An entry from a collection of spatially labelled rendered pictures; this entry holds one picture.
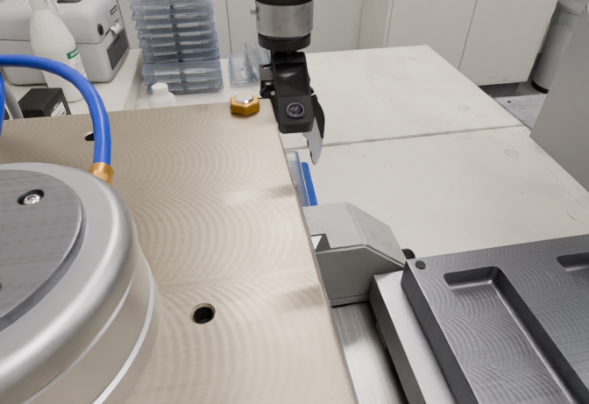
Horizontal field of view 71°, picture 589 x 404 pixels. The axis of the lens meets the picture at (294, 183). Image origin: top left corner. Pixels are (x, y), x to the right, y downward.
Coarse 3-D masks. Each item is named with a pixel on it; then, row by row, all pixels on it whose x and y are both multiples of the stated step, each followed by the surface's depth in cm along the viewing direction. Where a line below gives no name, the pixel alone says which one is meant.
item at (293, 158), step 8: (288, 152) 74; (296, 152) 74; (288, 160) 73; (296, 160) 73; (296, 168) 71; (296, 176) 69; (296, 184) 67; (304, 184) 67; (296, 192) 66; (304, 192) 66; (304, 200) 64
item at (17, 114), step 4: (4, 84) 37; (4, 88) 37; (8, 88) 38; (8, 92) 38; (8, 96) 38; (12, 96) 39; (8, 100) 38; (12, 100) 39; (16, 100) 39; (8, 104) 39; (12, 104) 39; (16, 104) 40; (8, 108) 40; (12, 108) 39; (16, 108) 40; (12, 112) 40; (16, 112) 40; (20, 112) 41; (12, 116) 40; (16, 116) 40; (20, 116) 41
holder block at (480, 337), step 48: (576, 240) 30; (432, 288) 27; (480, 288) 29; (528, 288) 27; (576, 288) 27; (432, 336) 26; (480, 336) 26; (528, 336) 26; (576, 336) 24; (480, 384) 22; (528, 384) 23; (576, 384) 23
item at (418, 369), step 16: (400, 272) 31; (384, 288) 30; (400, 288) 30; (384, 304) 29; (400, 304) 29; (384, 320) 29; (400, 320) 28; (416, 320) 28; (384, 336) 30; (400, 336) 27; (416, 336) 27; (400, 352) 27; (416, 352) 26; (432, 352) 26; (400, 368) 27; (416, 368) 25; (432, 368) 25; (416, 384) 25; (432, 384) 24; (448, 384) 24; (416, 400) 25; (432, 400) 24; (448, 400) 24
